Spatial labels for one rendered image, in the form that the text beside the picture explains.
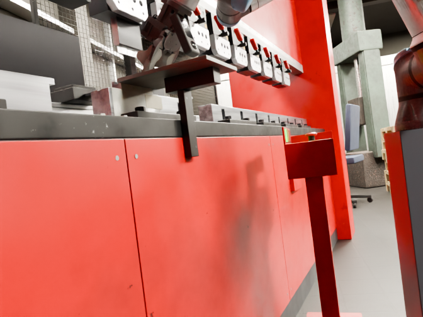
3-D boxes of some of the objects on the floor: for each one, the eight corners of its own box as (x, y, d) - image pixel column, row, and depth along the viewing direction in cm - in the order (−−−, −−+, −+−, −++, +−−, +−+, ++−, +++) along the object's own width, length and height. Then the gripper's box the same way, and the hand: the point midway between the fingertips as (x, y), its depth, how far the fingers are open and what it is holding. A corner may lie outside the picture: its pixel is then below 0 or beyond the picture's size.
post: (159, 292, 222) (118, -40, 221) (152, 292, 224) (111, -37, 223) (164, 289, 226) (123, -36, 225) (157, 289, 229) (116, -34, 228)
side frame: (352, 239, 285) (315, -57, 284) (248, 240, 324) (216, -21, 323) (355, 231, 308) (321, -44, 307) (258, 233, 346) (228, -12, 345)
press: (350, 190, 557) (325, -12, 556) (340, 183, 654) (320, 12, 653) (410, 184, 540) (384, -24, 539) (391, 178, 637) (369, 2, 636)
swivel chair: (370, 197, 468) (359, 105, 467) (381, 206, 404) (367, 99, 404) (314, 202, 484) (303, 113, 483) (316, 211, 421) (303, 109, 420)
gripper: (179, 4, 104) (146, 72, 111) (153, -11, 93) (118, 65, 99) (201, 17, 101) (167, 86, 108) (177, 4, 90) (140, 80, 96)
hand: (153, 77), depth 102 cm, fingers open, 5 cm apart
